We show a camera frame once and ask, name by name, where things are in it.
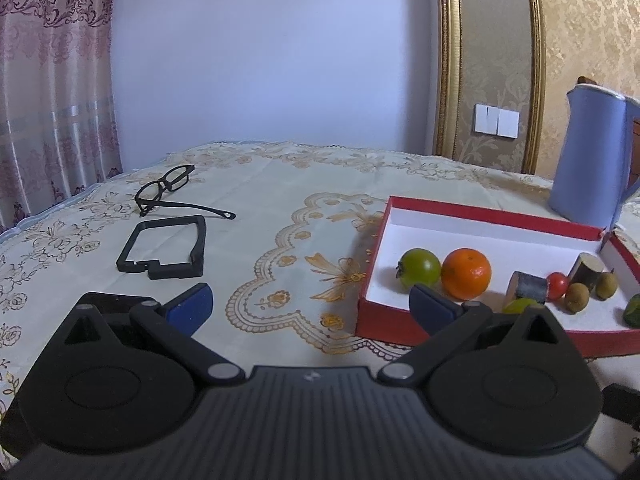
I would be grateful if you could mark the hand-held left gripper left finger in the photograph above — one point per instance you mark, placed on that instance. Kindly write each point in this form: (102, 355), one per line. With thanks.
(192, 310)

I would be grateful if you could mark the red cherry tomato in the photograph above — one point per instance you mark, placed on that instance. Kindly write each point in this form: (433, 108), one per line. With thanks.
(557, 286)

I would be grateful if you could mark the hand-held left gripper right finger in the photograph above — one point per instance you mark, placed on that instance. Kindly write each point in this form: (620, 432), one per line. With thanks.
(425, 305)

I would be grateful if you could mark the blue electric kettle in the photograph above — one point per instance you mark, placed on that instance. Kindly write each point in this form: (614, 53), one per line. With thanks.
(585, 160)

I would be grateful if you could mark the green lime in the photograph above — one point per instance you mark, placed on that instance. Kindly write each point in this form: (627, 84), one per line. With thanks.
(634, 311)

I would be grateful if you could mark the orange mandarin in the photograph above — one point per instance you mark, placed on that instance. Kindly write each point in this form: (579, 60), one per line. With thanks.
(465, 272)

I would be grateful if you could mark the small green tomato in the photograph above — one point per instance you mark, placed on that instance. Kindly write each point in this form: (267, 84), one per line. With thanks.
(517, 306)

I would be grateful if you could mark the small brown longan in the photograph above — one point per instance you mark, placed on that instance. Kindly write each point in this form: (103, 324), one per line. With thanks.
(577, 298)
(606, 286)

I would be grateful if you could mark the dark upright sugarcane piece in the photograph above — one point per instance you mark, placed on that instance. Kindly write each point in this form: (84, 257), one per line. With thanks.
(587, 270)

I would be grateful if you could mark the black plastic frame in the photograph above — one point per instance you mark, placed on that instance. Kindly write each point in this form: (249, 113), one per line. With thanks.
(197, 245)

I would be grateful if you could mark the gold wall frame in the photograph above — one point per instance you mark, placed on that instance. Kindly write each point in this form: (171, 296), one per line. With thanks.
(447, 60)

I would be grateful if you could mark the black eyeglasses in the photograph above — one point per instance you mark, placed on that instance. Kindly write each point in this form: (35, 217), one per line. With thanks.
(142, 206)

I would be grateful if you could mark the cream lace tablecloth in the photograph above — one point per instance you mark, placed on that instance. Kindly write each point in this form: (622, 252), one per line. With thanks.
(280, 195)

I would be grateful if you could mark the dark sugarcane piece pale end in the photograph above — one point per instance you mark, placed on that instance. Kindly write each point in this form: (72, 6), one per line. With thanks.
(530, 287)

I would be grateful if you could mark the red cardboard box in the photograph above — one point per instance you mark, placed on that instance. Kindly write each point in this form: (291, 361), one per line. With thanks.
(385, 325)

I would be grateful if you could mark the large green persimmon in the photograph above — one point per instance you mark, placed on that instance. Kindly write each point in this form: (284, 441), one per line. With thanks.
(422, 269)

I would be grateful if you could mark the pink patterned curtain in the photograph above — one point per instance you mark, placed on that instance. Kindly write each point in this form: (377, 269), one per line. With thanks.
(50, 85)

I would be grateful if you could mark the white wall light switch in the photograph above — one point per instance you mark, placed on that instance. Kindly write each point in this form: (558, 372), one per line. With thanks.
(495, 120)

